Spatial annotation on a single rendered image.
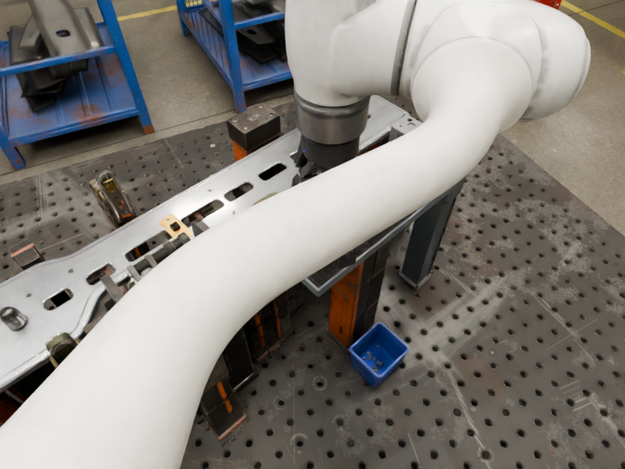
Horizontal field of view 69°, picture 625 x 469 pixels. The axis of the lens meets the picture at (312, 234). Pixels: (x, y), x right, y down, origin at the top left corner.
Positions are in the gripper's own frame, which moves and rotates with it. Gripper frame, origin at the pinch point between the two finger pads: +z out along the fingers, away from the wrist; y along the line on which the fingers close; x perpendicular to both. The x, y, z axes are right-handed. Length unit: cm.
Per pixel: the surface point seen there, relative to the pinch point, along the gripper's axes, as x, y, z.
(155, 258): 26.3, 7.8, 2.2
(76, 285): 43, 23, 20
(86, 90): 44, 241, 104
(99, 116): 40, 205, 101
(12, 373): 55, 9, 20
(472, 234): -59, 17, 50
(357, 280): -7.0, -0.5, 18.3
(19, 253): 53, 37, 21
